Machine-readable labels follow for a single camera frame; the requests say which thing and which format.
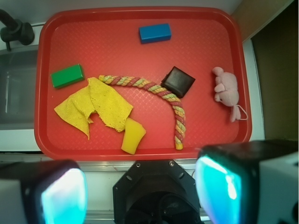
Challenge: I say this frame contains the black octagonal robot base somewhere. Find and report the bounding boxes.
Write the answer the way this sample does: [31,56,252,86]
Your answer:
[113,160,203,224]

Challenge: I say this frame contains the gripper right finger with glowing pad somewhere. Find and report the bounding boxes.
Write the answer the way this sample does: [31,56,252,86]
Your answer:
[195,140,299,224]

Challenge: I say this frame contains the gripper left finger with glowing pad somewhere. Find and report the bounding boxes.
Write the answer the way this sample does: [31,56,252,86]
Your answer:
[0,160,87,224]

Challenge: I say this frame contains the yellow sponge piece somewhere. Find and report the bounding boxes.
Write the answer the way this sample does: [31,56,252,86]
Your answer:
[121,118,146,155]

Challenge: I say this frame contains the black square pad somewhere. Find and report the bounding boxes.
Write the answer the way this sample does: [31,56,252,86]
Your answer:
[161,66,196,98]

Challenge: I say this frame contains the black faucet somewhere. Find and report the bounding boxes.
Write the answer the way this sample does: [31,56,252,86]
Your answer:
[0,9,35,51]

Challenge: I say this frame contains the red plastic tray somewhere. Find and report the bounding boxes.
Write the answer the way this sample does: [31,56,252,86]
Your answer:
[34,7,252,161]

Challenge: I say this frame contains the yellow knitted cloth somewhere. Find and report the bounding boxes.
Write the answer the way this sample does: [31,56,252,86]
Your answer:
[54,77,134,139]

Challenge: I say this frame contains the green rectangular block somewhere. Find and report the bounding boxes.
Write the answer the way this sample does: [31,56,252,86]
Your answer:
[51,64,85,89]

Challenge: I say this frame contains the multicolour twisted rope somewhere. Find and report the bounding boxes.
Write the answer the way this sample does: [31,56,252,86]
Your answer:
[98,74,187,151]

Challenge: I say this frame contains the blue rectangular block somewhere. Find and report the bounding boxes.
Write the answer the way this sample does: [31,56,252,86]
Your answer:
[139,23,172,44]

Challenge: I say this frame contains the pink plush toy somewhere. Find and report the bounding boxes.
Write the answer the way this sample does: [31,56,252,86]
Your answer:
[212,67,248,122]

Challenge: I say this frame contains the grey sink basin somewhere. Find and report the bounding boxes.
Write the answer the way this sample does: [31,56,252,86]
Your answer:
[0,46,38,130]

